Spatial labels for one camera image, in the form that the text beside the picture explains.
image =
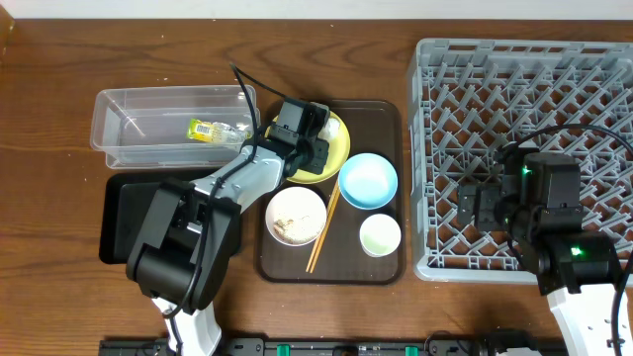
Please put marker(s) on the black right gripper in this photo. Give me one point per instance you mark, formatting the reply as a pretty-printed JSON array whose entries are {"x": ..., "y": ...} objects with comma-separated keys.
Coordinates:
[{"x": 488, "y": 196}]

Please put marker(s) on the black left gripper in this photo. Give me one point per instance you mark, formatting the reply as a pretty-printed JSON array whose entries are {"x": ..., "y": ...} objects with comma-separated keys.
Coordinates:
[{"x": 321, "y": 163}]

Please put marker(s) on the clear plastic wrapper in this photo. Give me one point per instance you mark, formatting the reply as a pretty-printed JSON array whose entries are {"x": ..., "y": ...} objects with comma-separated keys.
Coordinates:
[{"x": 330, "y": 130}]

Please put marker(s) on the yellow-labelled plastic wrapper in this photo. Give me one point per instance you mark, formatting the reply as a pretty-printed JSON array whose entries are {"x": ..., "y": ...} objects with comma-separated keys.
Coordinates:
[{"x": 215, "y": 133}]

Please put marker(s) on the blue bowl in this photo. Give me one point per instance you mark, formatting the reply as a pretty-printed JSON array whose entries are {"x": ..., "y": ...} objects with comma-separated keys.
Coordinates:
[{"x": 368, "y": 181}]

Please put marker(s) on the white rice bowl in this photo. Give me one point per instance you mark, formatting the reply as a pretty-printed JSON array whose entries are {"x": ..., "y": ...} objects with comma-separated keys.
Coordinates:
[{"x": 295, "y": 216}]

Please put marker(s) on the small pale green cup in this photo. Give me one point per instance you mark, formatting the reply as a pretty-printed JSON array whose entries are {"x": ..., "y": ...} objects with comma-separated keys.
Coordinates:
[{"x": 380, "y": 235}]

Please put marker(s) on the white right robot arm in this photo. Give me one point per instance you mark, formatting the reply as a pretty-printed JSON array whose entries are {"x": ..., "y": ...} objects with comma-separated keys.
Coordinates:
[{"x": 536, "y": 203}]

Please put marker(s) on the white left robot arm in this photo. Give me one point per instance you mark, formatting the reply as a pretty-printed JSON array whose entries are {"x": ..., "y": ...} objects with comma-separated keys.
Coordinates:
[{"x": 190, "y": 230}]

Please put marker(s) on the grey dishwasher rack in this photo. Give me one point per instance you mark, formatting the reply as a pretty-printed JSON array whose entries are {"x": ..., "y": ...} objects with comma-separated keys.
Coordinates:
[{"x": 467, "y": 98}]

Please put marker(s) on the clear plastic waste bin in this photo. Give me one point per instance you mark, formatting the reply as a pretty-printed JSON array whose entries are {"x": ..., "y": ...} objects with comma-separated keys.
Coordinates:
[{"x": 146, "y": 128}]

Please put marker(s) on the black waste tray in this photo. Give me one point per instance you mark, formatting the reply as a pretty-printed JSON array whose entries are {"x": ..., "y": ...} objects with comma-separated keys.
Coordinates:
[{"x": 128, "y": 196}]

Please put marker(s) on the yellow plate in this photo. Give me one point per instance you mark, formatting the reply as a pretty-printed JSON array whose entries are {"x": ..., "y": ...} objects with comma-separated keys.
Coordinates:
[{"x": 338, "y": 148}]

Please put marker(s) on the brown serving tray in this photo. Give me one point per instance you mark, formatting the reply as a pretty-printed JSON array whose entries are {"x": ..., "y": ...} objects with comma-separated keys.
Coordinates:
[{"x": 374, "y": 127}]

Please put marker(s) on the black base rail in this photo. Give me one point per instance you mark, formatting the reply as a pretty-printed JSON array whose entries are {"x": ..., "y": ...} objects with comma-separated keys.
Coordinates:
[{"x": 439, "y": 343}]

